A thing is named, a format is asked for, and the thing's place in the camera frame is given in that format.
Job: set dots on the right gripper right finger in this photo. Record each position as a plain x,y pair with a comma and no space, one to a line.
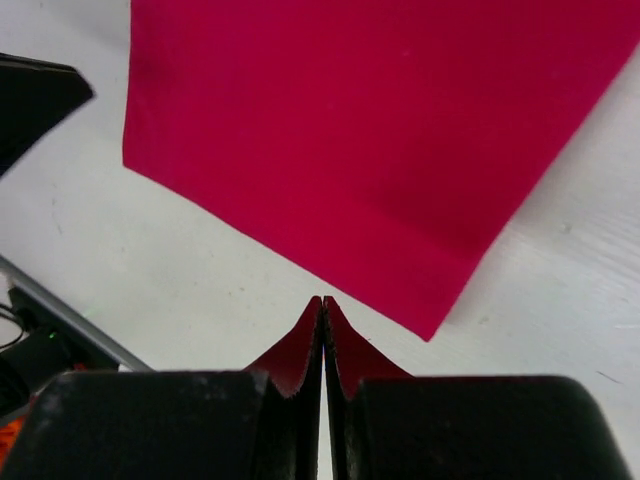
388,424

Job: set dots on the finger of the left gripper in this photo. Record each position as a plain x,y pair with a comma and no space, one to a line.
36,96

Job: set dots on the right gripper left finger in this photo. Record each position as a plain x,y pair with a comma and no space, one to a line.
260,422

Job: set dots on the red t shirt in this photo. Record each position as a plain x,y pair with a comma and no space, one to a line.
381,145

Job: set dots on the orange object behind base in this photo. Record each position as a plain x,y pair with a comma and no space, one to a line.
9,433

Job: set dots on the aluminium table edge rail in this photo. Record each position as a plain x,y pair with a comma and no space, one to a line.
69,318

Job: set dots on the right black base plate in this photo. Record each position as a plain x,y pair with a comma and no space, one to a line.
50,347

